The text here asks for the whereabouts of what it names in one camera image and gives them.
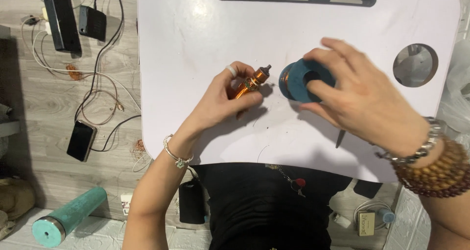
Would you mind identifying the person's left hand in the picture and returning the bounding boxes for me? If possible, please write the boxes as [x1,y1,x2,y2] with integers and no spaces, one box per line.
[173,61,264,157]

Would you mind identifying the person's right hand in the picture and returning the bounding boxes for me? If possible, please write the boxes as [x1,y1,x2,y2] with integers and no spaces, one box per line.
[299,37,431,158]

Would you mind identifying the copper wire wound coil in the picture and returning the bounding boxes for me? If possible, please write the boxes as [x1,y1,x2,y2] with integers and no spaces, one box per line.
[234,64,272,101]

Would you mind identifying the blue wire spool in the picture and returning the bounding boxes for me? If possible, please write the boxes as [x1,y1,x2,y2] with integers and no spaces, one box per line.
[278,58,336,104]

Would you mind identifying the small black blade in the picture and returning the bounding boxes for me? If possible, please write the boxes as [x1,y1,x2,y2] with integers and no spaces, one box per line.
[334,129,347,149]

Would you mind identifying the flat black object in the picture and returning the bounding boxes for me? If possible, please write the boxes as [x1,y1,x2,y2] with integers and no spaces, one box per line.
[353,179,383,199]

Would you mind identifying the clear plastic bag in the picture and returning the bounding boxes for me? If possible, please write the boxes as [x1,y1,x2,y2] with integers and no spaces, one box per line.
[436,39,470,149]

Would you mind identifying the black fabric pouch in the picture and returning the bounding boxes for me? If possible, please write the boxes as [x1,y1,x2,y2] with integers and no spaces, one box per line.
[178,178,207,225]

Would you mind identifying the small blue capped bottle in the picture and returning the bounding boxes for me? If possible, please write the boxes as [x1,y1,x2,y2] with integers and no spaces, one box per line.
[378,208,396,224]

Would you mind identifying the person's black shirt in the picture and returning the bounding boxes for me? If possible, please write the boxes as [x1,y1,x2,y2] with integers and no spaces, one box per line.
[192,163,354,250]

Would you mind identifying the beige labelled box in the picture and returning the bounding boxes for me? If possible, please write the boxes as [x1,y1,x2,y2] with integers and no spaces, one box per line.
[358,210,376,237]

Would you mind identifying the small white box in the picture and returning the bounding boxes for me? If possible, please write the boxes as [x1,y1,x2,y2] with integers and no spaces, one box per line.
[120,193,134,216]

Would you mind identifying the black smartphone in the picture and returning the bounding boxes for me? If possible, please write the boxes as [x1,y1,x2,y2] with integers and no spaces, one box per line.
[66,119,98,163]

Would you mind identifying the black power adapter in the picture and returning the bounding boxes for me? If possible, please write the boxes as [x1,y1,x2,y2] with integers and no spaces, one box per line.
[78,5,107,42]

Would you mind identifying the black power strip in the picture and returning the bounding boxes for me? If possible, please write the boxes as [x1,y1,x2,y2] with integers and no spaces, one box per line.
[40,0,82,54]

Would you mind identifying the teal cylindrical flask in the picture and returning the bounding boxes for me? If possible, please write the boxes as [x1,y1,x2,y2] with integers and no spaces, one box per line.
[31,186,108,249]

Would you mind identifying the grey furniture edge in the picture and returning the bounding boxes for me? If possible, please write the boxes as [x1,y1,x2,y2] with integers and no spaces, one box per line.
[0,24,21,139]

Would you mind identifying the beige cloth heap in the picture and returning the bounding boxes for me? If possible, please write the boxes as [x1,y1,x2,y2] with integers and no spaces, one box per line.
[0,176,36,240]

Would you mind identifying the thin silver charm bracelet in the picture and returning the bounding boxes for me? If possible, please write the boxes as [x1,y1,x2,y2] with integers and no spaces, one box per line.
[163,134,194,169]

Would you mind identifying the chunky silver link bracelet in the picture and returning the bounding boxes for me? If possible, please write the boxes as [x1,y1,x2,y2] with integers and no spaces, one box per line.
[375,117,446,166]

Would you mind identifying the tangled copper wire clump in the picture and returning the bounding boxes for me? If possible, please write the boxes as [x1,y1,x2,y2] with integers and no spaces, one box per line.
[130,139,148,159]
[66,63,84,82]

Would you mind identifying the black phone charging cable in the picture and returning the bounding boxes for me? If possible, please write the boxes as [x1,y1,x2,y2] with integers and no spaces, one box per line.
[90,114,142,152]

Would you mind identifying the brown wooden bead bracelet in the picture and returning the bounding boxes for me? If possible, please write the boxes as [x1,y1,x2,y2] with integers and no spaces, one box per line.
[390,136,470,199]

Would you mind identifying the brown wire loop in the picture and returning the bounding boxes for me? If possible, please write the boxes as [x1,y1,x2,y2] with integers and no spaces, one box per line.
[80,73,125,126]

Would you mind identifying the coiled white cable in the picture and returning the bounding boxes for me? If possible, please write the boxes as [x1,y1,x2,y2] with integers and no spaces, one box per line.
[353,200,390,231]

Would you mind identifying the keychain with red charm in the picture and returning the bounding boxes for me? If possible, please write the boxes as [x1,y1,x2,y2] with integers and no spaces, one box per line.
[265,163,307,199]

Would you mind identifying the long black cable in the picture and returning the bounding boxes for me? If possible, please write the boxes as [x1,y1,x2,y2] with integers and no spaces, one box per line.
[73,0,125,123]

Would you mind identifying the white wall plugs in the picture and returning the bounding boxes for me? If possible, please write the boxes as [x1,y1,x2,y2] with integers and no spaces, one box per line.
[41,7,53,36]

